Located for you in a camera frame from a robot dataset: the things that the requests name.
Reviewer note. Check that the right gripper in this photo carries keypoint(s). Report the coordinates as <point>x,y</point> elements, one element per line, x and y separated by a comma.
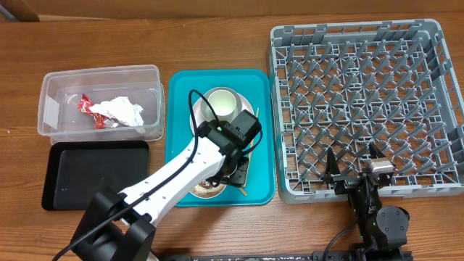
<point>345,181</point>

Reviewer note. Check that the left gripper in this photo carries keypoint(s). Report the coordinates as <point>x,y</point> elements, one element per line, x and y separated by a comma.
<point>239,177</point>

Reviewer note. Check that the food scraps rice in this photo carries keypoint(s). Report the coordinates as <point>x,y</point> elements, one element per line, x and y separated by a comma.
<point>205,190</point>

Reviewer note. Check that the small pink bowl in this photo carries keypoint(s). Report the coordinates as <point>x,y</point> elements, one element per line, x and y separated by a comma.
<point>222,188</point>

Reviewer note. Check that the white napkin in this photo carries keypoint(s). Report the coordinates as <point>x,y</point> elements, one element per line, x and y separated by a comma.
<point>121,109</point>

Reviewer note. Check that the red snack wrapper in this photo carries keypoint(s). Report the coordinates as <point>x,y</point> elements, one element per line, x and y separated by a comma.
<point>100,121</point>

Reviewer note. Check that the white cup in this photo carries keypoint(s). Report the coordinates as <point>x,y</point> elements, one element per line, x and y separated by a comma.
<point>224,103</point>

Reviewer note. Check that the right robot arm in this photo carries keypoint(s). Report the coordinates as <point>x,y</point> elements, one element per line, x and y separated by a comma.
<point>383,229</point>

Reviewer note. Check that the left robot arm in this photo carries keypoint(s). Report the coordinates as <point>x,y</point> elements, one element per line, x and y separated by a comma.
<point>121,226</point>

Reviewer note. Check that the wooden chopstick right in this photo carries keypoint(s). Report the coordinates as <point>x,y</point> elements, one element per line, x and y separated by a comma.
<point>250,154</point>

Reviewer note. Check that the wooden chopstick diagonal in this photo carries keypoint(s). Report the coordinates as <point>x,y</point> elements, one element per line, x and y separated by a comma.
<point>242,190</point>

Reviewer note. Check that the teal plastic tray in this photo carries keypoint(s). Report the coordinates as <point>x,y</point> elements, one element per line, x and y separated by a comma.
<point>254,86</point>

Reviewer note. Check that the grey plastic dish rack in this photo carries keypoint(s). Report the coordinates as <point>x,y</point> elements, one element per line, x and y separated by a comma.
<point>339,87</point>

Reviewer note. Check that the black tray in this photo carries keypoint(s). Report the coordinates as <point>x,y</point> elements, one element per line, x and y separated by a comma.
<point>78,170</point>

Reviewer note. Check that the clear plastic bin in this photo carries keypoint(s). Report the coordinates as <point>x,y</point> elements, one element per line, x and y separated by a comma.
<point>60,119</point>

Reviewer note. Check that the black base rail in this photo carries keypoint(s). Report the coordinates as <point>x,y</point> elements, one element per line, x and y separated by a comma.
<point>315,256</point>

